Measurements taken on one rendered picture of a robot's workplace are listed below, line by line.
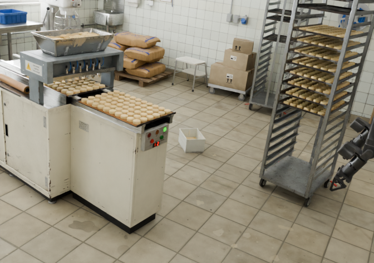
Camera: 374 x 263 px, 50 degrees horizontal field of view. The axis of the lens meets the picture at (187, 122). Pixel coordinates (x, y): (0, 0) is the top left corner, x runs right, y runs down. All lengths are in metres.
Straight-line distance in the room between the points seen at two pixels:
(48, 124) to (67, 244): 0.86
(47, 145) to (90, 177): 0.40
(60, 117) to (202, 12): 4.18
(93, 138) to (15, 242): 0.89
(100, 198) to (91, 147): 0.40
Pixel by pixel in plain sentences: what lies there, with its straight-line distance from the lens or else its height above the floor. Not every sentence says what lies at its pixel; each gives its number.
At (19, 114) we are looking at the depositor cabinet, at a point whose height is 0.67.
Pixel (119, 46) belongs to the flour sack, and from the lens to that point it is 6.68.
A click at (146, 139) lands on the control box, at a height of 0.79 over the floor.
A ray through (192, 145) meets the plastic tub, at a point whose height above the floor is 0.09.
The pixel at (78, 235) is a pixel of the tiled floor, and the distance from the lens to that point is 3.12.
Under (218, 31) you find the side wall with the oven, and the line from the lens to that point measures 6.70.
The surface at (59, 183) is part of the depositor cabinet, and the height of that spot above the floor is 0.19.
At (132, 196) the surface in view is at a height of 0.35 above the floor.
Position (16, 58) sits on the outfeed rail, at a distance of 4.24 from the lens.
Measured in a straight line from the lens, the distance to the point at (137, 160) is 2.76.
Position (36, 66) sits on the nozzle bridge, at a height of 1.12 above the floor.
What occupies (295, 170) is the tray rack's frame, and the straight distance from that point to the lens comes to 4.05.
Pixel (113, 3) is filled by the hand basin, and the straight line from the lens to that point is 7.78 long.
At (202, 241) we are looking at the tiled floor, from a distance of 3.12.
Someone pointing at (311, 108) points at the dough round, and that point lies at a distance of 3.56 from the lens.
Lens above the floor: 1.92
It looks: 22 degrees down
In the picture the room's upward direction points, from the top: 7 degrees clockwise
